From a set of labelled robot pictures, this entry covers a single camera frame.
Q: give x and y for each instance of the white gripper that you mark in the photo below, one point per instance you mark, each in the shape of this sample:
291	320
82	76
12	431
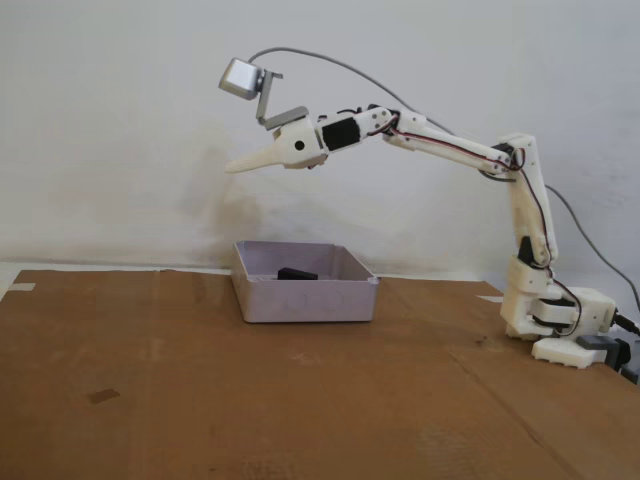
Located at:
292	148

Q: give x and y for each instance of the black rectangular block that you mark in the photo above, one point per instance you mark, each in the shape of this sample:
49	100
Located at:
297	273

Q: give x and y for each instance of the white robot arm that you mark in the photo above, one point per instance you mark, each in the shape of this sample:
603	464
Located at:
450	143

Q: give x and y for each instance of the light grey plastic box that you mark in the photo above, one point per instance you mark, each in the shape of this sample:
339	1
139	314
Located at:
300	305

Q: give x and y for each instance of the brown cardboard sheet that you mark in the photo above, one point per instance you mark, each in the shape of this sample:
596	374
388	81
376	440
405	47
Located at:
150	375

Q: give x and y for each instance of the white tape piece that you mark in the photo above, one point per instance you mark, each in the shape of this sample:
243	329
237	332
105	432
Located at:
23	287

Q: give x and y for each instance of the grey table clamp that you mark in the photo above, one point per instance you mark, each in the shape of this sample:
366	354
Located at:
592	343

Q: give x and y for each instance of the grey webcam mount bracket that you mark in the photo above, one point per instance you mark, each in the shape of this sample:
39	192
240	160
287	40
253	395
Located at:
285	118

